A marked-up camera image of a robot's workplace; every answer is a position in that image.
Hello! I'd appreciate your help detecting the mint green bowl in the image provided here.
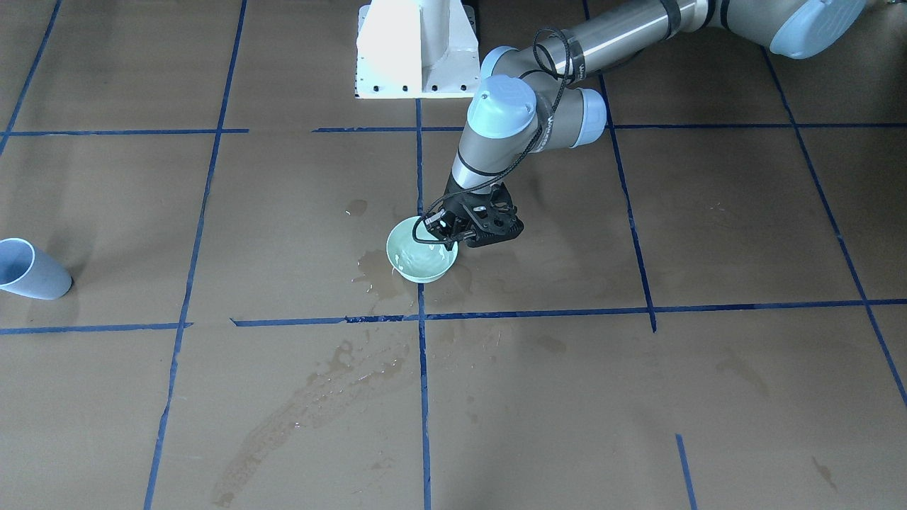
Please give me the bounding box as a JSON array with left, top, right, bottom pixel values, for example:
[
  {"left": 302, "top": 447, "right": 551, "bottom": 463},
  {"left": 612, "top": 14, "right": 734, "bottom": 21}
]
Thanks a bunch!
[{"left": 386, "top": 216, "right": 458, "bottom": 283}]

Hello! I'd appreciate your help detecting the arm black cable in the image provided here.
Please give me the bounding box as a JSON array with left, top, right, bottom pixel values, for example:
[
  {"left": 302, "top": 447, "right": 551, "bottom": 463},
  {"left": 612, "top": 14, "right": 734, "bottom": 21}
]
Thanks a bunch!
[{"left": 412, "top": 28, "right": 576, "bottom": 246}]

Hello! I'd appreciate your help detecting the white pedestal column base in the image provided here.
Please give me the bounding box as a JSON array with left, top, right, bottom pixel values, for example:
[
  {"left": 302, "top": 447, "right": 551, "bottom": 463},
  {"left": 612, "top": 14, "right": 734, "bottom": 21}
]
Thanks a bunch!
[{"left": 354, "top": 1, "right": 480, "bottom": 100}]

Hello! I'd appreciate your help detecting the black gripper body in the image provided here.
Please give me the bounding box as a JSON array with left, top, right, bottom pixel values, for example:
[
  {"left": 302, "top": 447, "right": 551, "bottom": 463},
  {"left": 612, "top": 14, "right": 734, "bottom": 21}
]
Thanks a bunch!
[{"left": 438, "top": 183, "right": 524, "bottom": 248}]

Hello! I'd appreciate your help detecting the light blue cup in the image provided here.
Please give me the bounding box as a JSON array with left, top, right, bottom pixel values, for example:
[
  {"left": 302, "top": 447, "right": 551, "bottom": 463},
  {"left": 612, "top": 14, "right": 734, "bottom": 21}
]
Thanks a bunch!
[{"left": 1, "top": 238, "right": 72, "bottom": 300}]

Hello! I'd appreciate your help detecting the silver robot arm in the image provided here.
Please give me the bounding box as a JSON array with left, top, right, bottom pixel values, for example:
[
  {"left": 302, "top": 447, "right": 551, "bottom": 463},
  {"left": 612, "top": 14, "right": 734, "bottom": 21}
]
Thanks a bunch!
[{"left": 410, "top": 1, "right": 866, "bottom": 251}]

